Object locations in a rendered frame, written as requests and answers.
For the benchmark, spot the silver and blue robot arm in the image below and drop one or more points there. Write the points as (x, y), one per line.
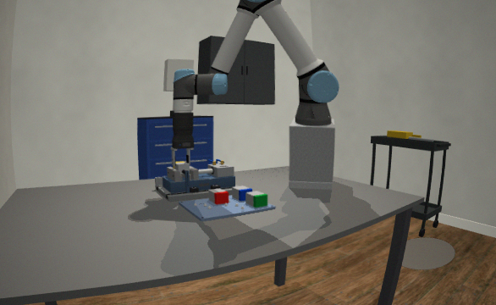
(316, 82)

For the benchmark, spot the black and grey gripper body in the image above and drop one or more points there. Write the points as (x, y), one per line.
(182, 123)

